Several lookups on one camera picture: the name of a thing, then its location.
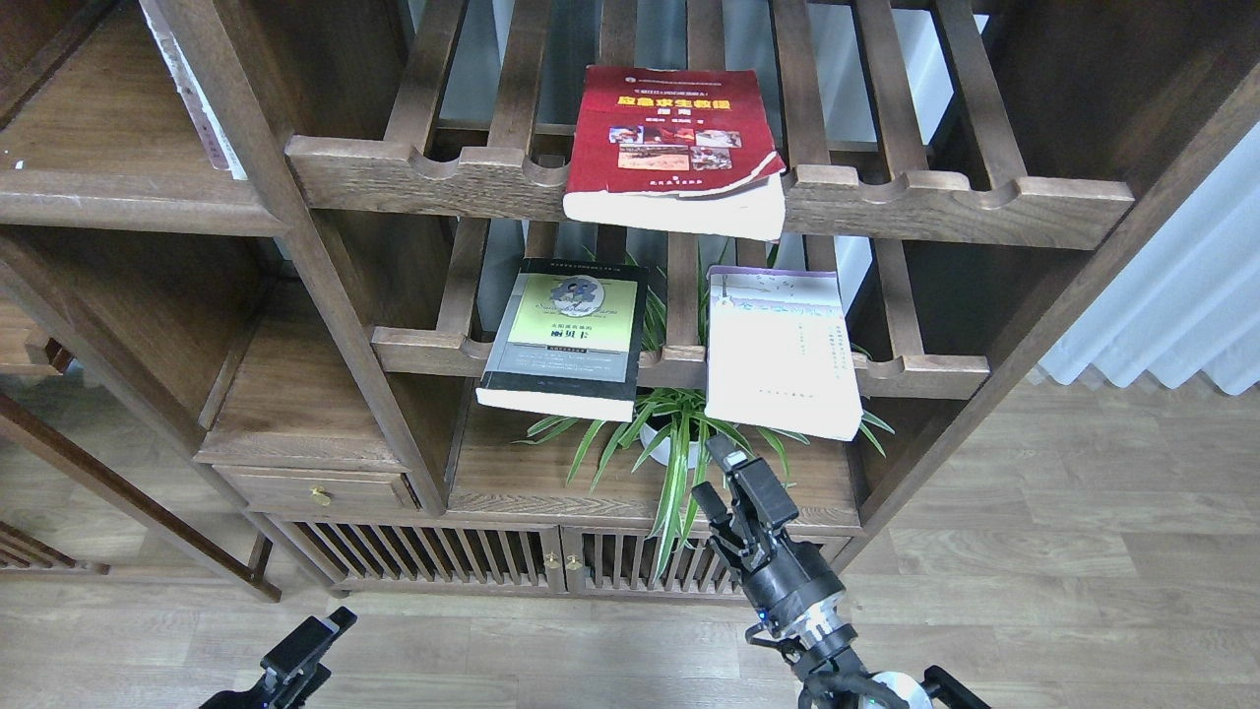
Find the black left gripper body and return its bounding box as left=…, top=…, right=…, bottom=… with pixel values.
left=202, top=615, right=341, bottom=708

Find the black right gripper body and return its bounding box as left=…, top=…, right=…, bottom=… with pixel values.
left=708, top=457, right=845, bottom=640

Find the white and lilac book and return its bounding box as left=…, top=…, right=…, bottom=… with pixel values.
left=706, top=266, right=862, bottom=441

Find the red paperback book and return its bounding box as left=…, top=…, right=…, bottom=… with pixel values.
left=562, top=65, right=785, bottom=241

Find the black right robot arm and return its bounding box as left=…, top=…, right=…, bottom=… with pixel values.
left=693, top=434, right=987, bottom=708

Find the white plant pot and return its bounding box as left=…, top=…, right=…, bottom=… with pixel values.
left=640, top=419, right=725, bottom=470

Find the green spider plant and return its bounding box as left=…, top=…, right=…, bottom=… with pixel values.
left=514, top=246, right=896, bottom=584

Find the brass drawer knob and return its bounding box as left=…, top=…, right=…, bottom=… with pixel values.
left=310, top=487, right=333, bottom=508

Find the black and green book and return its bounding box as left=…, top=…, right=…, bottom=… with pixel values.
left=475, top=259, right=649, bottom=421

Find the dark wooden bookshelf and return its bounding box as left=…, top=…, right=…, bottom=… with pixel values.
left=3, top=1, right=1257, bottom=598

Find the dark wooden side furniture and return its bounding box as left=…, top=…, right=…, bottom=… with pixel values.
left=3, top=297, right=281, bottom=603

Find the white pleated curtain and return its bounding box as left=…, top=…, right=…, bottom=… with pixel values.
left=1040, top=127, right=1259, bottom=395

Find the white book behind post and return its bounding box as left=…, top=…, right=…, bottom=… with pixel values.
left=140, top=1, right=248, bottom=180

